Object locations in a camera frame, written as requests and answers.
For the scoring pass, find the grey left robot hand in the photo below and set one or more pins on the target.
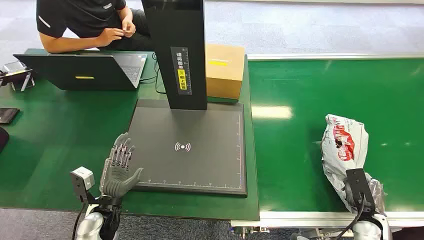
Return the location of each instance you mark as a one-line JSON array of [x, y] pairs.
[[116, 180]]

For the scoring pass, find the person's right hand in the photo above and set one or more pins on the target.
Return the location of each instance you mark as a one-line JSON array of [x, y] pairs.
[[107, 35]]

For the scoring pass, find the person's left hand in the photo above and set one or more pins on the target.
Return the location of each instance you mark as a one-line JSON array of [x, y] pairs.
[[128, 27]]

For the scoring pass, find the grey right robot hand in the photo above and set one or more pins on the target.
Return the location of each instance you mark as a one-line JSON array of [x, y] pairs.
[[378, 195]]

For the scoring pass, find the white plastic package red print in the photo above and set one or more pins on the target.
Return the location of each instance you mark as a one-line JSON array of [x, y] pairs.
[[342, 145]]

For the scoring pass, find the person's right forearm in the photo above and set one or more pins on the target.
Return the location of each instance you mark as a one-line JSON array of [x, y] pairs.
[[66, 44]]

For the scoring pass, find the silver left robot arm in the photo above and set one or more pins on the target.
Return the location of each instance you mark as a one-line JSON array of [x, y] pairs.
[[89, 227]]

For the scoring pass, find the person's left forearm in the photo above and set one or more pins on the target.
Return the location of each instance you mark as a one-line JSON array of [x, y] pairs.
[[125, 12]]

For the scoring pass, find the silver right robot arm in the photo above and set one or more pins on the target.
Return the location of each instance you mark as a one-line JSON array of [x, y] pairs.
[[367, 230]]

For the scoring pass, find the black weighing platform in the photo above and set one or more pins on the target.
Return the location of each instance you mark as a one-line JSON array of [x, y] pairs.
[[198, 165]]

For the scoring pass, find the black device on stand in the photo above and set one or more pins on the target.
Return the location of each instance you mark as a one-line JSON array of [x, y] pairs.
[[16, 76]]

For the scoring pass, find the person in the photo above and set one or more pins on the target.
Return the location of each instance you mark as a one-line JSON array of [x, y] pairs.
[[82, 16]]

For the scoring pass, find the black laptop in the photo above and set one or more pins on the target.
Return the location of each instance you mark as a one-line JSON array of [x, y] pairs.
[[82, 69]]

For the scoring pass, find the black scanner column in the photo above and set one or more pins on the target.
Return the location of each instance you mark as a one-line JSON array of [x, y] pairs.
[[179, 33]]

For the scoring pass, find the black yellow column label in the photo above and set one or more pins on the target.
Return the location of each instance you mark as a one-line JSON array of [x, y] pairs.
[[181, 71]]

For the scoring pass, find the green conveyor belt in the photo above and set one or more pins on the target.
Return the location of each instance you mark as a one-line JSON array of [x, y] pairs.
[[298, 149]]

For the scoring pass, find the brown cardboard box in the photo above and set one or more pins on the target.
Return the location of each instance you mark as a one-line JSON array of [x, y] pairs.
[[223, 76]]

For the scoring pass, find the rounded black object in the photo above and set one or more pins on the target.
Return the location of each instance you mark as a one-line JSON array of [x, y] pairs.
[[2, 139]]

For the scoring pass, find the flat black tablet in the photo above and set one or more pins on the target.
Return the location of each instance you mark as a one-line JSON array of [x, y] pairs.
[[7, 115]]

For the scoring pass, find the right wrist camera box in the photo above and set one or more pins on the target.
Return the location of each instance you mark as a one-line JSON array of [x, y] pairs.
[[359, 185]]

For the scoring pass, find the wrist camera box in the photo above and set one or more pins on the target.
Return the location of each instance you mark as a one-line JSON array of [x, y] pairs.
[[82, 179], [359, 185]]

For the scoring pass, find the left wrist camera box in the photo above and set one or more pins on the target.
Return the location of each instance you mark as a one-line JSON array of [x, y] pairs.
[[82, 179]]

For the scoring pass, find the aluminium conveyor frame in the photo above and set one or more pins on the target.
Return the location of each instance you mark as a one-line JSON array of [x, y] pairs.
[[298, 218]]

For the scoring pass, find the metal bracket with bolts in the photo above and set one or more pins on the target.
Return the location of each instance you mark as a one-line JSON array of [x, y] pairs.
[[246, 231]]

